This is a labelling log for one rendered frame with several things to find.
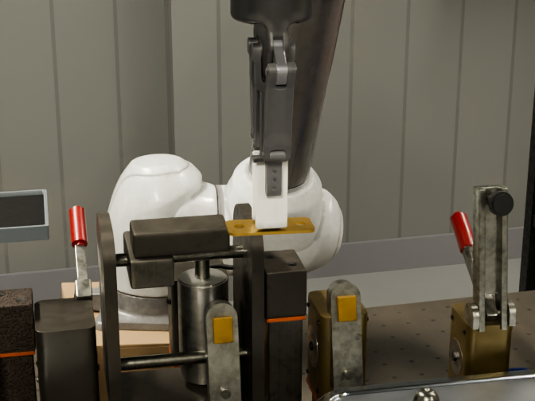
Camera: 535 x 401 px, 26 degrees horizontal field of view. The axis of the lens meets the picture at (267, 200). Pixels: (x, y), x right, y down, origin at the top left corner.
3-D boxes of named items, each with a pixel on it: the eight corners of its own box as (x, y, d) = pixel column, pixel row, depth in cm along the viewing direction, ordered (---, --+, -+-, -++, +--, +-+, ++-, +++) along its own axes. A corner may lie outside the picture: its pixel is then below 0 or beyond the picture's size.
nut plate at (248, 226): (229, 236, 110) (229, 224, 110) (224, 223, 114) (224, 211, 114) (315, 232, 112) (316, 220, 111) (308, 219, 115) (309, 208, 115)
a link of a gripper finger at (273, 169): (280, 141, 109) (286, 149, 106) (279, 192, 110) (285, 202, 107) (264, 142, 108) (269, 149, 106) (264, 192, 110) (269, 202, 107)
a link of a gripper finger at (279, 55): (285, 21, 106) (295, 26, 101) (286, 78, 107) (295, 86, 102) (259, 21, 105) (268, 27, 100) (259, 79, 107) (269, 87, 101)
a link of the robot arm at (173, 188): (103, 262, 206) (107, 143, 199) (205, 265, 209) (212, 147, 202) (103, 297, 191) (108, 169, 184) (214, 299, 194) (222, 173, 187)
